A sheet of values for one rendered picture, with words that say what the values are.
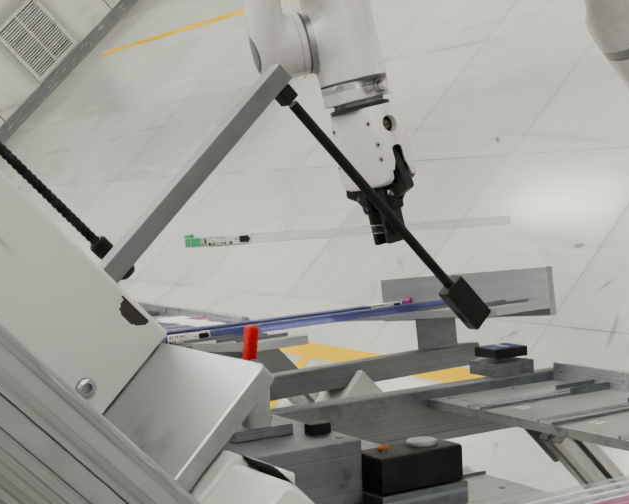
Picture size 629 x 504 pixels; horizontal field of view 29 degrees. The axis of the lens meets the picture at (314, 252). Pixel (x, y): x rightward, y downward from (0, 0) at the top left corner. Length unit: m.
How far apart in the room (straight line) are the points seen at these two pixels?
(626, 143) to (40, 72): 6.33
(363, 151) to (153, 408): 0.99
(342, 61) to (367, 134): 0.09
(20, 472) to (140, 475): 0.04
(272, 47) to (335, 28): 0.08
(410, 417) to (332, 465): 0.50
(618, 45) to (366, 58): 0.34
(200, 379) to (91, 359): 0.06
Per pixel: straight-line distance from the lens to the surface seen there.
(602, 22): 1.59
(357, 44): 1.47
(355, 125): 1.48
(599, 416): 1.27
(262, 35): 1.45
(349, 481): 0.89
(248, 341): 1.21
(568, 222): 3.14
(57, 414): 0.39
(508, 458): 2.64
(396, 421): 1.35
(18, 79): 9.00
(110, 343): 0.55
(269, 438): 0.90
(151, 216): 0.84
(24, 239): 0.53
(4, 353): 0.38
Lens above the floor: 1.60
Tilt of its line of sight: 24 degrees down
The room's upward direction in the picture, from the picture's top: 43 degrees counter-clockwise
